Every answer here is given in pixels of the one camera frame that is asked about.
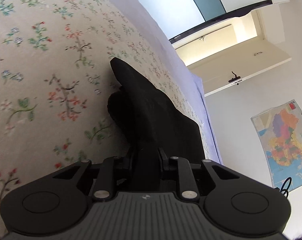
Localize black pants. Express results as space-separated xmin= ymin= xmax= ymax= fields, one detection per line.
xmin=106 ymin=57 xmax=207 ymax=193

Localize cream open door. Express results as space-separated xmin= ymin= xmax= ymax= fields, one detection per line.
xmin=171 ymin=10 xmax=293 ymax=98

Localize floral bed mat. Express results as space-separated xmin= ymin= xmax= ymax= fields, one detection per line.
xmin=0 ymin=0 xmax=197 ymax=237

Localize lavender bed sheet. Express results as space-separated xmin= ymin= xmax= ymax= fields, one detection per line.
xmin=109 ymin=0 xmax=222 ymax=164

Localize black cable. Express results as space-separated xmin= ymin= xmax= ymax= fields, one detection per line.
xmin=275 ymin=177 xmax=293 ymax=199

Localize colourful wall map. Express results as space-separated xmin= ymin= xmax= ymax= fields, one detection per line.
xmin=251 ymin=100 xmax=302 ymax=191

